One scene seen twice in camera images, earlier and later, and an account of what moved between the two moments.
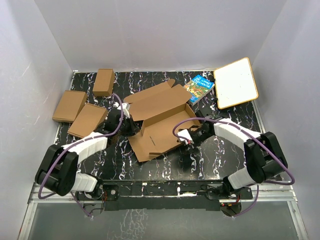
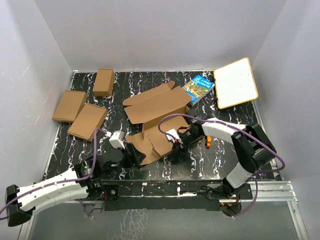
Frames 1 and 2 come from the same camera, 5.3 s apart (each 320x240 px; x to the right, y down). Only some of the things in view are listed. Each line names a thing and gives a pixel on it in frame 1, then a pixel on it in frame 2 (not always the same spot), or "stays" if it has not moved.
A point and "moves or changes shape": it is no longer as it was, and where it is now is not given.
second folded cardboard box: x=70 y=106 stays
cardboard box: x=163 y=113 moves or changes shape
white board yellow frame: x=235 y=83 stays
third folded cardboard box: x=104 y=83 stays
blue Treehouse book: x=198 y=87 stays
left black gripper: x=133 y=129 to x=134 y=157
